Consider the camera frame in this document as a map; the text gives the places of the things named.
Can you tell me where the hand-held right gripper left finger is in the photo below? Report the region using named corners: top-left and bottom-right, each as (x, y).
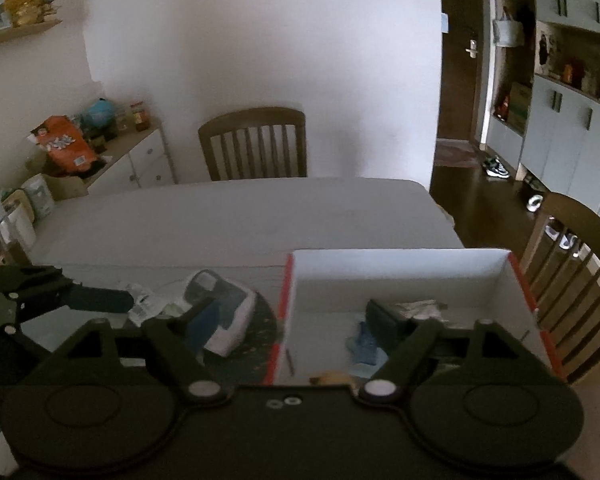
top-left (30, 298), bottom-right (229, 404)

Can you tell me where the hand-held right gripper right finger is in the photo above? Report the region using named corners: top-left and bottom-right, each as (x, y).
top-left (358, 298), bottom-right (557, 404)

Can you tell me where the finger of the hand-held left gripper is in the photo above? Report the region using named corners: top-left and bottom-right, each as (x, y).
top-left (0, 265), bottom-right (135, 333)

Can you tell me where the small blue item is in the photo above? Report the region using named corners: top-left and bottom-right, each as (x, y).
top-left (344, 321), bottom-right (389, 366)

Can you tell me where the white box with red edge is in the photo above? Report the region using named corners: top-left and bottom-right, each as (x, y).
top-left (265, 247), bottom-right (569, 387)

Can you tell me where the white and grey packet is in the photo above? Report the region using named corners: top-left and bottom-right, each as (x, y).
top-left (179, 269), bottom-right (259, 359)

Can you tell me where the white desk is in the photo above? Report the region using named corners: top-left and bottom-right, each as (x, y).
top-left (0, 177), bottom-right (467, 391)

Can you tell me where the white mug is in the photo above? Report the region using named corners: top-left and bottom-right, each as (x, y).
top-left (2, 195), bottom-right (37, 257)

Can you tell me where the cardboard box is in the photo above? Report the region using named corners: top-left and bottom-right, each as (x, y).
top-left (45, 172), bottom-right (89, 201)

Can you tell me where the grey canister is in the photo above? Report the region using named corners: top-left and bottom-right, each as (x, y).
top-left (22, 174), bottom-right (56, 221)

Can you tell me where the white side cabinet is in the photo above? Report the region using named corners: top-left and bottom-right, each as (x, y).
top-left (84, 127), bottom-right (179, 197)

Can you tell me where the orange snack bag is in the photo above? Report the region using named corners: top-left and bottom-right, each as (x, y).
top-left (29, 115), bottom-right (99, 177)

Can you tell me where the wooden slat-back chair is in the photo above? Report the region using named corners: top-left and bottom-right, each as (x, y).
top-left (517, 192), bottom-right (600, 387)
top-left (198, 106), bottom-right (309, 182)

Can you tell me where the patterned door rug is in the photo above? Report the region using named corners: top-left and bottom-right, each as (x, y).
top-left (432, 140), bottom-right (486, 169)

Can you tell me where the blue globe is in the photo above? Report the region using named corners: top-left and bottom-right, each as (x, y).
top-left (82, 97), bottom-right (119, 141)

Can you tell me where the brown jar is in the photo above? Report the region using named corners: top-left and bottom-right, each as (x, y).
top-left (130, 101), bottom-right (151, 133)

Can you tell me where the pair of sneakers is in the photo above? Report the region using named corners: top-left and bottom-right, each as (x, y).
top-left (482, 156), bottom-right (511, 179)

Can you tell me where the pair of white shoes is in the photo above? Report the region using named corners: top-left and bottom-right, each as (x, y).
top-left (545, 220), bottom-right (587, 259)

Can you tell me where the dark wooden door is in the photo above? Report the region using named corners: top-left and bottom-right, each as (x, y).
top-left (436, 0), bottom-right (492, 144)

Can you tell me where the grey hanging bag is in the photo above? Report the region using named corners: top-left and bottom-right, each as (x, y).
top-left (492, 7), bottom-right (526, 49)

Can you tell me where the grey wall cabinet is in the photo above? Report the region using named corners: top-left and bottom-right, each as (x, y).
top-left (484, 0), bottom-right (600, 217)

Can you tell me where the wooden wall shelf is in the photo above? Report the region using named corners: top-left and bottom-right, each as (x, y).
top-left (0, 19), bottom-right (64, 51)

